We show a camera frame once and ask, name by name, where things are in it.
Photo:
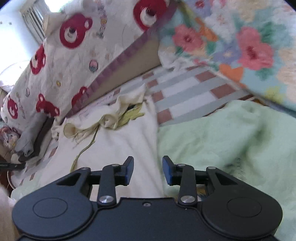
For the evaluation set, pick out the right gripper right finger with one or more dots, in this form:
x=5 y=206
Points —
x=172 y=172

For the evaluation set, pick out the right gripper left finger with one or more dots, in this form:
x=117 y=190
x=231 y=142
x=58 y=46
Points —
x=124 y=174

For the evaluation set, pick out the cream baby garment green trim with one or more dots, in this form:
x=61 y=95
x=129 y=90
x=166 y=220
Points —
x=101 y=135

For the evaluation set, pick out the checkered bed sheet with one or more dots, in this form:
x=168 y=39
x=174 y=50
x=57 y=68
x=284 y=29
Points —
x=180 y=96

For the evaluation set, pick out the light green blanket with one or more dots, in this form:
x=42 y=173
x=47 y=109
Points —
x=238 y=183

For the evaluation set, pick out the black folded garment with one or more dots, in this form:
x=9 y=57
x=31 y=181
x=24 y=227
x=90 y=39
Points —
x=41 y=143

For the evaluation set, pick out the grey folded garment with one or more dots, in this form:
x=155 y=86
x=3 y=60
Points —
x=25 y=144

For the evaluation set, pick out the plush bunny toy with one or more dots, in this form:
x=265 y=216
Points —
x=9 y=138

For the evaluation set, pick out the white quilt red bears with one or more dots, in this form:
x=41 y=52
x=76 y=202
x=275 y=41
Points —
x=80 y=42

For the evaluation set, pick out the floral blanket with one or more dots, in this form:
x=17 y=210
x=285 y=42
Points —
x=251 y=43

